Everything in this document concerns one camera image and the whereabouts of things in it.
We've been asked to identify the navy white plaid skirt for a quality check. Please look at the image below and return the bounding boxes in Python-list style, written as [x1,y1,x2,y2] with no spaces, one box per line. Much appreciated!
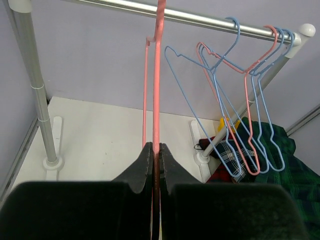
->
[211,140,257,183]

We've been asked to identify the red navy plaid skirt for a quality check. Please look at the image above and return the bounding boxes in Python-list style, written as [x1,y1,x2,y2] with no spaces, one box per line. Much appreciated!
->
[194,138,233,183]

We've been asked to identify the yellow plastic bin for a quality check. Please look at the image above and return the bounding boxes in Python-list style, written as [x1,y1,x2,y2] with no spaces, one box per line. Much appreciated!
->
[216,116,241,133]

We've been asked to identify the dark green plaid skirt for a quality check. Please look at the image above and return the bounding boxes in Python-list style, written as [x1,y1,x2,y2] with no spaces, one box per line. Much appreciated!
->
[239,121,320,240]

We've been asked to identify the pink hanger of navy skirt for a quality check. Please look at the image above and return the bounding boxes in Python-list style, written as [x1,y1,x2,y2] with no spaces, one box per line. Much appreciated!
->
[199,25,278,176]

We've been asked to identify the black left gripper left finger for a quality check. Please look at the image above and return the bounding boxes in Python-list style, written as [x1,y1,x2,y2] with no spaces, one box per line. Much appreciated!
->
[112,142,153,195]

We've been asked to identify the white metal clothes rack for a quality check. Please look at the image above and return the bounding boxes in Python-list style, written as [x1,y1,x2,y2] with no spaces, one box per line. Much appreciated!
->
[8,0,316,187]

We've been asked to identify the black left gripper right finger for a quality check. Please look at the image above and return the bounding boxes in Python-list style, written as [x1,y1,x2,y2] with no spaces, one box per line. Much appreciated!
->
[159,143,201,196]

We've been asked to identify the blue hanger of green skirt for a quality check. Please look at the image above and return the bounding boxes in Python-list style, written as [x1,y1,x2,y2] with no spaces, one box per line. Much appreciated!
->
[164,16,241,183]

